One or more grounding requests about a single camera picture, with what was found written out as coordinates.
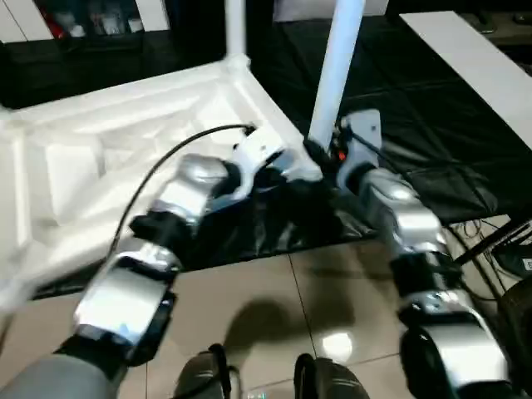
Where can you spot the white plastic table leg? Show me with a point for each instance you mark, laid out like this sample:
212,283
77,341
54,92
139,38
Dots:
234,25
336,62

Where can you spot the grey right robot foot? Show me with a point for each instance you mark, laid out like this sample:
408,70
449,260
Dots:
332,378

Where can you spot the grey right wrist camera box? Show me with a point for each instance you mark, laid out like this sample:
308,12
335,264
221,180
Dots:
365,124

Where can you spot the brown woven stool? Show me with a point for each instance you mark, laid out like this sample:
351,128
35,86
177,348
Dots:
519,311

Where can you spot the flat white board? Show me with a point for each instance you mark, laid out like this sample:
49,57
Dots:
465,62

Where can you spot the white glass door cabinet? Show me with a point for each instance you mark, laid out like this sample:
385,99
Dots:
154,12

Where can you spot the white plastic table top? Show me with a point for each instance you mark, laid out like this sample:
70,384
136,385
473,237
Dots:
83,124

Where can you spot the black device with white label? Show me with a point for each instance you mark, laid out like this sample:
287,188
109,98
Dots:
517,259

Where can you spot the grey left robot foot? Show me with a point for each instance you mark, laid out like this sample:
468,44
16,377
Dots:
203,374

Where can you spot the grey robot foot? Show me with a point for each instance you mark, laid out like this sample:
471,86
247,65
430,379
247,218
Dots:
203,374
332,378

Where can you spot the black box with gold label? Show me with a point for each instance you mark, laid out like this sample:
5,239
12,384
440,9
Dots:
199,21

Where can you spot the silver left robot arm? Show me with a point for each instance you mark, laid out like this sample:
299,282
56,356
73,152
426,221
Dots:
191,187

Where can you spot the black work mat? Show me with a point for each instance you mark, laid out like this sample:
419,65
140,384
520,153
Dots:
436,124

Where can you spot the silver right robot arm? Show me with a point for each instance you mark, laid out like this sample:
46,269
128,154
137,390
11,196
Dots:
415,224

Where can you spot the black metal stand bar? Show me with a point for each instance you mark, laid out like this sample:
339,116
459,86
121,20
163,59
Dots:
490,243

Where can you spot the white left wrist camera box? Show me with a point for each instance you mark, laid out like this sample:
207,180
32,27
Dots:
262,145

